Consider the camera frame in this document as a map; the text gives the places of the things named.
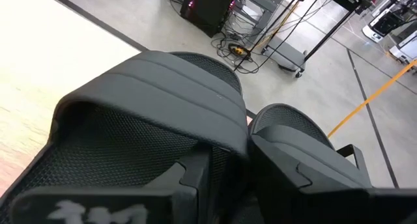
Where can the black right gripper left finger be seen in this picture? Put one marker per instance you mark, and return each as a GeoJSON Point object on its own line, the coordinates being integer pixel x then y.
{"type": "Point", "coordinates": [114, 204]}

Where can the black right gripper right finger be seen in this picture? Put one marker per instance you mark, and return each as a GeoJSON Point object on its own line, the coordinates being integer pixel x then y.
{"type": "Point", "coordinates": [325, 207]}

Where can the grey desk foot with casters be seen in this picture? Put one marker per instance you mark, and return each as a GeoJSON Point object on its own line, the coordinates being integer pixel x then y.
{"type": "Point", "coordinates": [283, 51]}

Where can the yellow power strip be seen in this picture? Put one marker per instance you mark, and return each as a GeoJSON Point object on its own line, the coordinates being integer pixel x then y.
{"type": "Point", "coordinates": [239, 49]}

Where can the black slanted pole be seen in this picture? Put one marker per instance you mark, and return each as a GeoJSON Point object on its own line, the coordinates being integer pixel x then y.
{"type": "Point", "coordinates": [339, 22]}

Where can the white cabinet machine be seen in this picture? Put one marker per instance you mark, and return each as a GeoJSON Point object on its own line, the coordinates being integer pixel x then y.
{"type": "Point", "coordinates": [381, 25]}

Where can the computer tower with pink lights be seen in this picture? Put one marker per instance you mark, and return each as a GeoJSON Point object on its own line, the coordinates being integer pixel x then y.
{"type": "Point", "coordinates": [205, 9]}

